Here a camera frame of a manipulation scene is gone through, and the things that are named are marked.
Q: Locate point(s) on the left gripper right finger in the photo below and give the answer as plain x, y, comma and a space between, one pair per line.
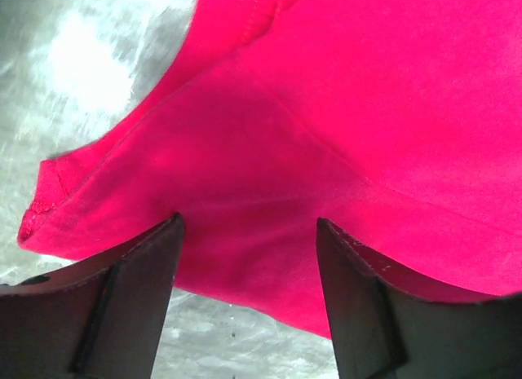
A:
389, 321

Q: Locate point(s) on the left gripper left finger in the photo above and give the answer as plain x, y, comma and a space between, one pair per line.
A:
101, 317

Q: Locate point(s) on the pink t shirt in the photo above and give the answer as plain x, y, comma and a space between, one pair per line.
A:
399, 120

